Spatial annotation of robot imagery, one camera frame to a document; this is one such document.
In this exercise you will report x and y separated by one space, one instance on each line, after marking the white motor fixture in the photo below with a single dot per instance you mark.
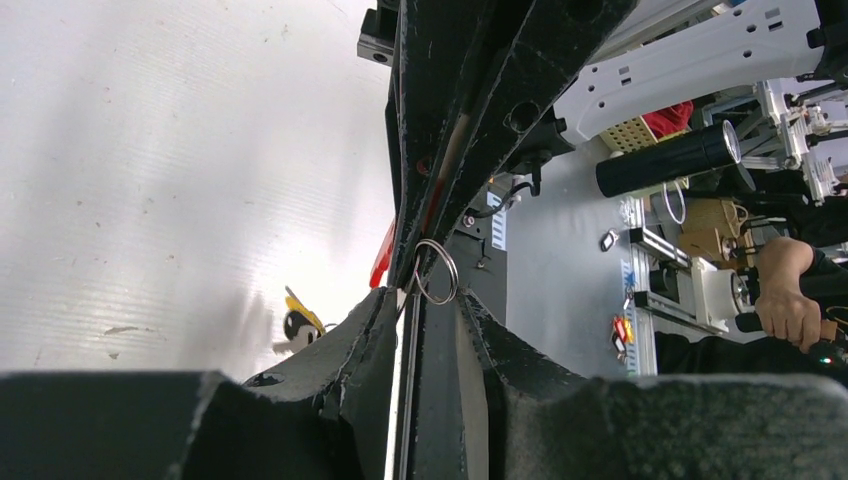
720 295

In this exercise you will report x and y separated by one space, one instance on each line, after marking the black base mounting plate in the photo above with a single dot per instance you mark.
479 248

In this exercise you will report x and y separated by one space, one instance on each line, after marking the black cylinder flashlight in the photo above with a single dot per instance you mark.
711 148

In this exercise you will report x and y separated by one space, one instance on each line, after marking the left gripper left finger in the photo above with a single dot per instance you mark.
320 414

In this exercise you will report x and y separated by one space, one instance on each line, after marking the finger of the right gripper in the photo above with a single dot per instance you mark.
438 60
553 41

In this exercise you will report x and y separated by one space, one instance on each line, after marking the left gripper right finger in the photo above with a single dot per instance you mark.
527 417

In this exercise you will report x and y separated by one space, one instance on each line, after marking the yellow tag key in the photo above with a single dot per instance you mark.
293 303

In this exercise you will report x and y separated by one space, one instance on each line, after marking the spare black tag key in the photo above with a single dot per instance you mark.
608 240

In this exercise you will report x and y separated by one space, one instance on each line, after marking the grey red keyring holder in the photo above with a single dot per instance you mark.
426 439

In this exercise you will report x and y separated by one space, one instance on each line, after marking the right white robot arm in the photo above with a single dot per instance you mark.
758 40

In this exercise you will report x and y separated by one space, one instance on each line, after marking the spare key tag bundle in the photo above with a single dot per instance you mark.
622 336

